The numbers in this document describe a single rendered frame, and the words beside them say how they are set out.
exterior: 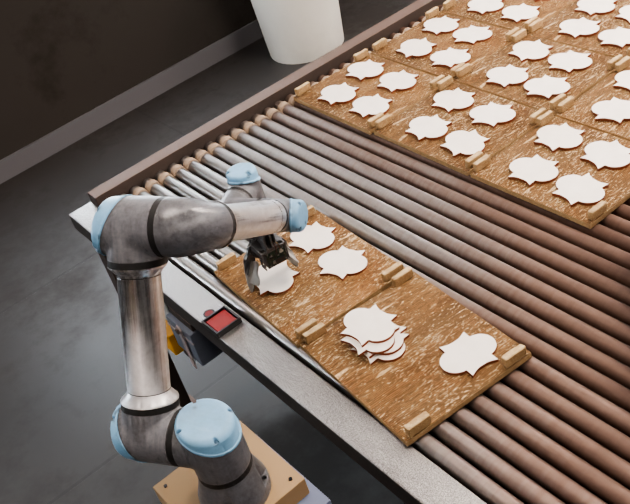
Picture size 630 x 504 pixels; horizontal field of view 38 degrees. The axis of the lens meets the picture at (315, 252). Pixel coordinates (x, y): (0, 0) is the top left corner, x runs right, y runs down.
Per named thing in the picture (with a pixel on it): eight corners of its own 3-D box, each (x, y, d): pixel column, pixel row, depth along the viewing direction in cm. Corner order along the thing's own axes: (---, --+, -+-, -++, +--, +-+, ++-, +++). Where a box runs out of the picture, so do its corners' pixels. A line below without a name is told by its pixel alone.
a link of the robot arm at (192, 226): (205, 198, 160) (310, 189, 205) (152, 197, 164) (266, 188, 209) (206, 263, 161) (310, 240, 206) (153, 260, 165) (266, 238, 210)
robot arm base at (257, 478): (233, 535, 178) (219, 506, 172) (186, 498, 188) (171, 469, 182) (286, 482, 185) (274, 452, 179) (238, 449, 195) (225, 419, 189)
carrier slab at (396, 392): (407, 447, 185) (406, 442, 184) (301, 348, 215) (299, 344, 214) (532, 357, 197) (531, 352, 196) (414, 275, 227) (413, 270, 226)
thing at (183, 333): (203, 378, 251) (183, 332, 240) (178, 356, 260) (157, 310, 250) (235, 355, 255) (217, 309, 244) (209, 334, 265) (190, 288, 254)
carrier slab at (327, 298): (298, 348, 216) (296, 343, 215) (215, 276, 245) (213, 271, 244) (409, 274, 227) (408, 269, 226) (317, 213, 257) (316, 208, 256)
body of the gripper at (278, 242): (266, 274, 224) (253, 236, 217) (250, 258, 230) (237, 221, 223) (291, 259, 226) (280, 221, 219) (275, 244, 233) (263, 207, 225)
